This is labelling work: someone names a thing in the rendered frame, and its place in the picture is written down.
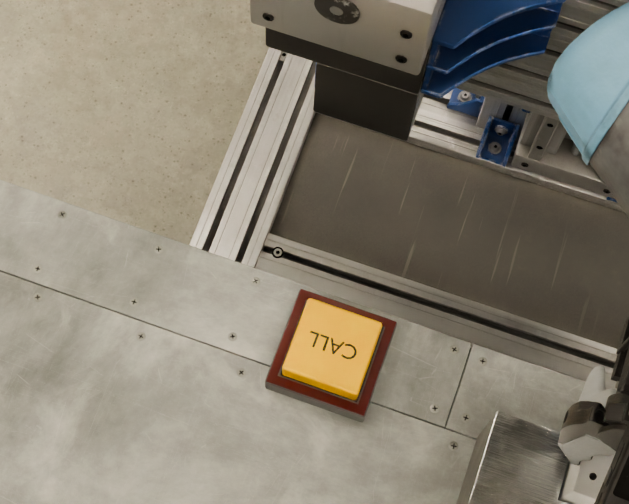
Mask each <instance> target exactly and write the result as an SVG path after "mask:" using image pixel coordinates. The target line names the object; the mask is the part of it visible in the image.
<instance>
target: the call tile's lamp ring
mask: <svg viewBox="0 0 629 504"><path fill-rule="evenodd" d="M309 298H312V299H315V300H318V301H321V302H324V303H327V304H329V305H332V306H335V307H338V308H341V309H344V310H347V311H350V312H352V313H355V314H358V315H361V316H364V317H367V318H370V319H373V320H375V321H378V322H381V323H382V326H383V327H385V330H384V333H383V335H382V338H381V341H380V344H379V347H378V350H377V353H376V355H375V358H374V361H373V364H372V367H371V370H370V373H369V375H368V378H367V381H366V384H365V387H364V390H363V393H362V395H361V398H360V401H359V404H356V403H353V402H350V401H347V400H344V399H342V398H339V397H336V396H333V395H330V394H327V393H325V392H322V391H319V390H316V389H313V388H310V387H308V386H305V385H302V384H299V383H296V382H294V381H291V380H288V379H285V378H282V377H279V376H278V373H279V371H280V368H281V365H282V363H283V360H284V357H285V355H286V352H287V349H288V347H289V344H290V341H291V339H292V336H293V333H294V331H295V328H296V325H297V323H298V320H299V317H300V315H301V312H302V310H303V307H304V304H305V302H306V300H308V299H309ZM395 325H396V322H395V321H392V320H389V319H386V318H384V317H381V316H378V315H375V314H372V313H369V312H366V311H363V310H361V309H358V308H355V307H352V306H349V305H346V304H343V303H340V302H338V301H335V300H332V299H329V298H326V297H323V296H320V295H317V294H314V293H312V292H309V291H306V290H303V289H301V290H300V292H299V295H298V298H297V300H296V303H295V306H294V308H293V311H292V314H291V316H290V319H289V321H288V324H287V327H286V329H285V332H284V335H283V337H282V340H281V343H280V345H279V348H278V350H277V353H276V356H275V358H274V361H273V364H272V366H271V369H270V372H269V374H268V377H267V379H266V382H269V383H272V384H275V385H277V386H280V387H283V388H286V389H289V390H291V391H294V392H297V393H300V394H303V395H306V396H308V397H311V398H314V399H317V400H320V401H322V402H325V403H328V404H331V405H334V406H336V407H339V408H342V409H345V410H348V411H351V412H353V413H356V414H359V415H362V416H364V415H365V412H366V409H367V406H368V403H369V400H370V397H371V394H372V391H373V389H374V386H375V383H376V380H377V377H378V374H379V371H380V368H381V366H382V363H383V360H384V357H385V354H386V351H387V348H388V345H389V343H390V340H391V337H392V334H393V331H394V328H395Z"/></svg>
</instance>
